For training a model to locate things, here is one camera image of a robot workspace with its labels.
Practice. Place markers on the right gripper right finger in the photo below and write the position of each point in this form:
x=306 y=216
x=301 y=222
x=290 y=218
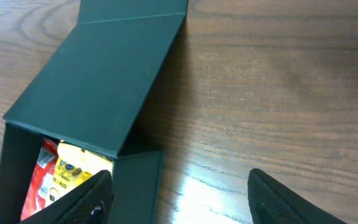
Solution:
x=271 y=202

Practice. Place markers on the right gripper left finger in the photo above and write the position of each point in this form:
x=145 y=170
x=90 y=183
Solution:
x=90 y=202

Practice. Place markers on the yellow snack bag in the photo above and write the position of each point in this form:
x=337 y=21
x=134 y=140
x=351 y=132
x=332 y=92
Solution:
x=74 y=166

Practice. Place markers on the red snack bag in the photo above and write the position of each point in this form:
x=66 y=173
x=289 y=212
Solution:
x=37 y=194

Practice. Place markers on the black box container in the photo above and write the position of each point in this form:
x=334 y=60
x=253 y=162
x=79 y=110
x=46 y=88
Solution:
x=89 y=94

